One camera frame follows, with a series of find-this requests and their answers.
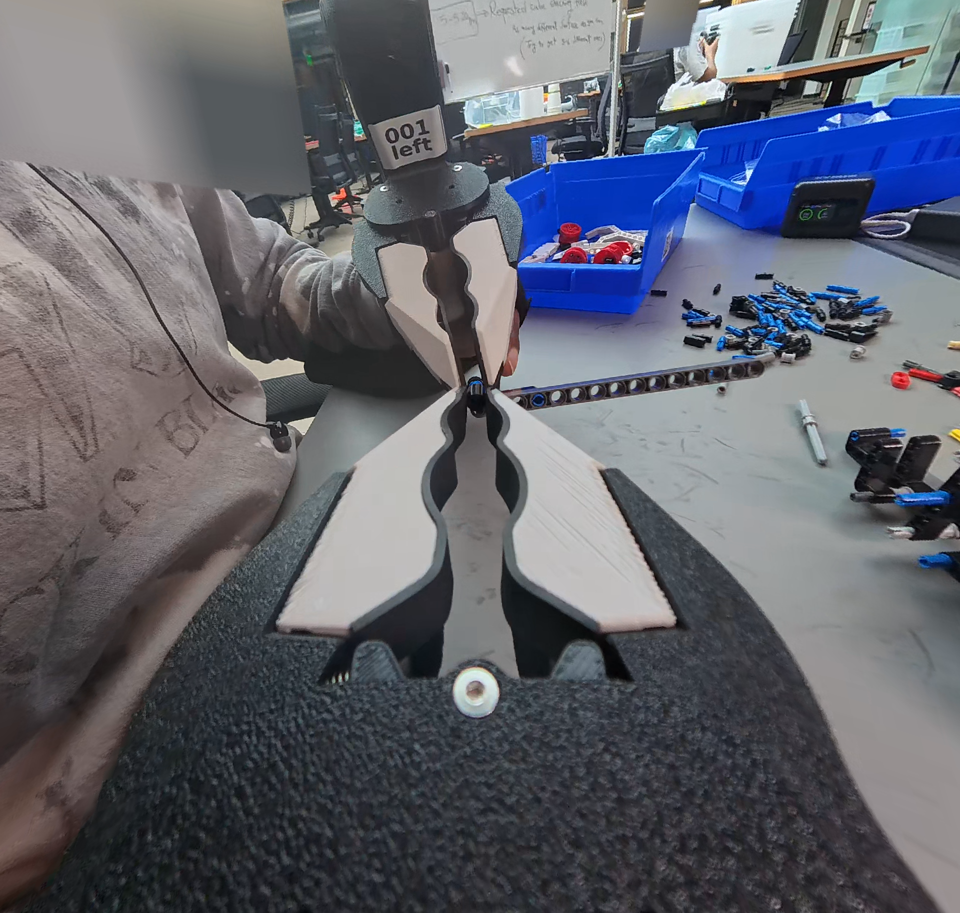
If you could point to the black device green display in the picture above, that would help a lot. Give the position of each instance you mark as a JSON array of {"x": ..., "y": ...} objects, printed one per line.
[{"x": 829, "y": 208}]

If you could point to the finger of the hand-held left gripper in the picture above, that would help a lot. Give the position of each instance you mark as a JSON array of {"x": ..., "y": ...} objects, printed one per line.
[
  {"x": 491, "y": 275},
  {"x": 409, "y": 290}
]

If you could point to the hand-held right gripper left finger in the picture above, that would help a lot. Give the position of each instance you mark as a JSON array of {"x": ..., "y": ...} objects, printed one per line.
[{"x": 375, "y": 553}]

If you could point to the light grey axle rod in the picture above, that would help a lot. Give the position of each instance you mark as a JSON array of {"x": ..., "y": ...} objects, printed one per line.
[{"x": 811, "y": 433}]

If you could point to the blue bin with wheel parts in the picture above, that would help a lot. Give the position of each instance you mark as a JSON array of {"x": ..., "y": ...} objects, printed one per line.
[{"x": 592, "y": 287}]

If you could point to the black chair armrest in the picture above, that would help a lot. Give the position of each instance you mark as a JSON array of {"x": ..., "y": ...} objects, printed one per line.
[{"x": 292, "y": 395}]

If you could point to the teal plastic bag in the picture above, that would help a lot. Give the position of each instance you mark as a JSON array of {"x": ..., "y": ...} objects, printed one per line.
[{"x": 671, "y": 139}]

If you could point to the person's left forearm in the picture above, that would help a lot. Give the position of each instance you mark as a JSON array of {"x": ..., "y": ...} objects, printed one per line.
[{"x": 300, "y": 290}]

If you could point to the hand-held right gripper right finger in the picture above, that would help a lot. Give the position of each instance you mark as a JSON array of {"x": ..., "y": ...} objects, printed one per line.
[{"x": 585, "y": 545}]

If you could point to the person's grey printed sweatshirt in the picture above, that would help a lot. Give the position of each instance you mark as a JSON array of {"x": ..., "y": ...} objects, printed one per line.
[{"x": 112, "y": 403}]

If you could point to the grey desk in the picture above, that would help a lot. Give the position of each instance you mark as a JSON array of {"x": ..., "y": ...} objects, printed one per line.
[{"x": 712, "y": 478}]

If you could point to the person's left hand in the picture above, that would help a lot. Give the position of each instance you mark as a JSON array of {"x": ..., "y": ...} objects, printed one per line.
[{"x": 511, "y": 350}]

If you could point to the red wheel hub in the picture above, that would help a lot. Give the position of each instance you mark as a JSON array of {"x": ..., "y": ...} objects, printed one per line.
[
  {"x": 611, "y": 253},
  {"x": 574, "y": 255},
  {"x": 570, "y": 232}
]

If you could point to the long blue plastic bin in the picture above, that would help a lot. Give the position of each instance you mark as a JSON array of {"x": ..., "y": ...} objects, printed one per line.
[
  {"x": 757, "y": 200},
  {"x": 922, "y": 107}
]

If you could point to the long grey holed beam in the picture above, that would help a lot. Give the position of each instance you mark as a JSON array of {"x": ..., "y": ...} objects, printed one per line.
[{"x": 637, "y": 386}]

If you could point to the partly built brick truck chassis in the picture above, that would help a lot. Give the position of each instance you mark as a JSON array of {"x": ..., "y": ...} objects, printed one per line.
[{"x": 900, "y": 463}]

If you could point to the pile of black blue pins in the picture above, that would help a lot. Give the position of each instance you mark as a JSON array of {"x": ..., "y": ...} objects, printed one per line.
[{"x": 780, "y": 320}]

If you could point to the black connector with blue pin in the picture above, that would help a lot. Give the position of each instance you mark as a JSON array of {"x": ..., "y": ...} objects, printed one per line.
[{"x": 475, "y": 395}]

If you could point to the wooden top standing desk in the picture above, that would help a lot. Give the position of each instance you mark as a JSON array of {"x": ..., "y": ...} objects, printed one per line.
[{"x": 825, "y": 65}]

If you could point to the whiteboard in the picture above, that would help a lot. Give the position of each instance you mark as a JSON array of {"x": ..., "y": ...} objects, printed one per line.
[{"x": 517, "y": 20}]

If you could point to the pale grey brick panel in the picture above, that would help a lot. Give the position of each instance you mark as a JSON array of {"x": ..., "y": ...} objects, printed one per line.
[{"x": 611, "y": 236}]

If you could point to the black office chair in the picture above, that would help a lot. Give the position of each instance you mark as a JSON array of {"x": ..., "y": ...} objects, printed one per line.
[{"x": 645, "y": 95}]

